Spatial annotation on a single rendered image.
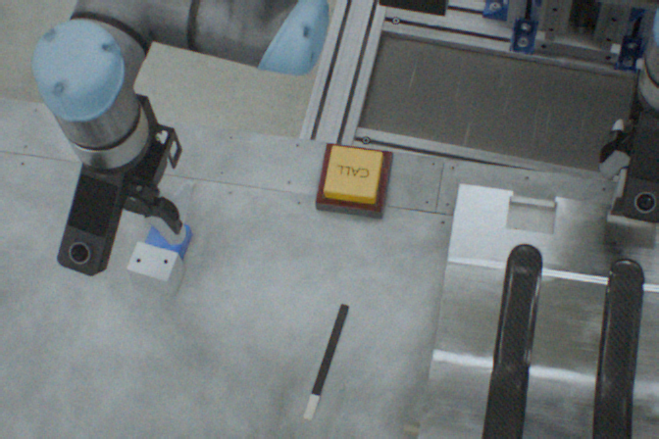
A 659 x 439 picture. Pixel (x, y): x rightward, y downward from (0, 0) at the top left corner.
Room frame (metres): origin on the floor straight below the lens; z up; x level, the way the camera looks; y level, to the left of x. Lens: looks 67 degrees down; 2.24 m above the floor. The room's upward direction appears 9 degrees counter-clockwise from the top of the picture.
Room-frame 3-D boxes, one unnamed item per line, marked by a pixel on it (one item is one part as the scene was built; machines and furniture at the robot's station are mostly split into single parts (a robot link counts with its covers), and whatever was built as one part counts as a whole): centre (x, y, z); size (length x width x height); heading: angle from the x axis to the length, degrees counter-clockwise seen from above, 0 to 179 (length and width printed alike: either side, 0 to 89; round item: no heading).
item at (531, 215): (0.54, -0.22, 0.87); 0.05 x 0.05 x 0.04; 71
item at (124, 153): (0.59, 0.19, 1.15); 0.08 x 0.08 x 0.05
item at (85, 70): (0.59, 0.19, 1.22); 0.09 x 0.08 x 0.11; 154
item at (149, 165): (0.60, 0.19, 1.07); 0.09 x 0.08 x 0.12; 153
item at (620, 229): (0.50, -0.32, 0.87); 0.05 x 0.05 x 0.04; 71
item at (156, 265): (0.61, 0.18, 0.83); 0.13 x 0.05 x 0.05; 153
